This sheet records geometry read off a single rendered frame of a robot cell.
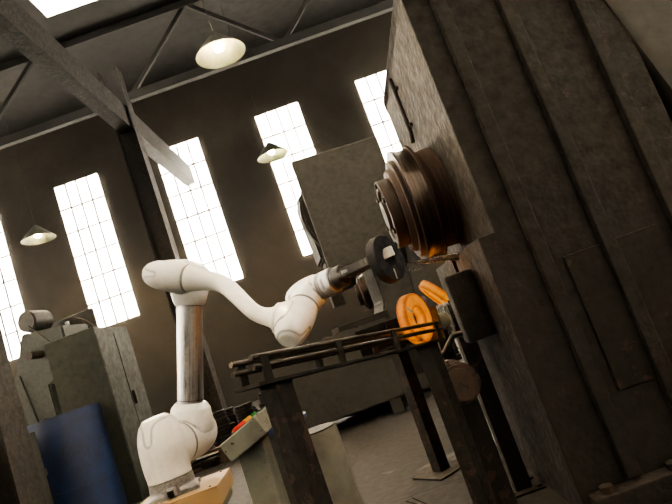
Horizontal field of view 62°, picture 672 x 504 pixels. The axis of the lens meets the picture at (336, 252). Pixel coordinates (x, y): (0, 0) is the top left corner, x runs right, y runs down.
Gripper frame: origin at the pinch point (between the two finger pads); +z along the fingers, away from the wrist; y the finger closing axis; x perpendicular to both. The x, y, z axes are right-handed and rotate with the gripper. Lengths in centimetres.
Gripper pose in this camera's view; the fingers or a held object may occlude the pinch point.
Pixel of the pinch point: (383, 254)
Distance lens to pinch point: 174.9
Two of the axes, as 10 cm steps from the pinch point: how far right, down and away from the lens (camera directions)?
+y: -5.7, 0.8, -8.2
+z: 7.3, -4.0, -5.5
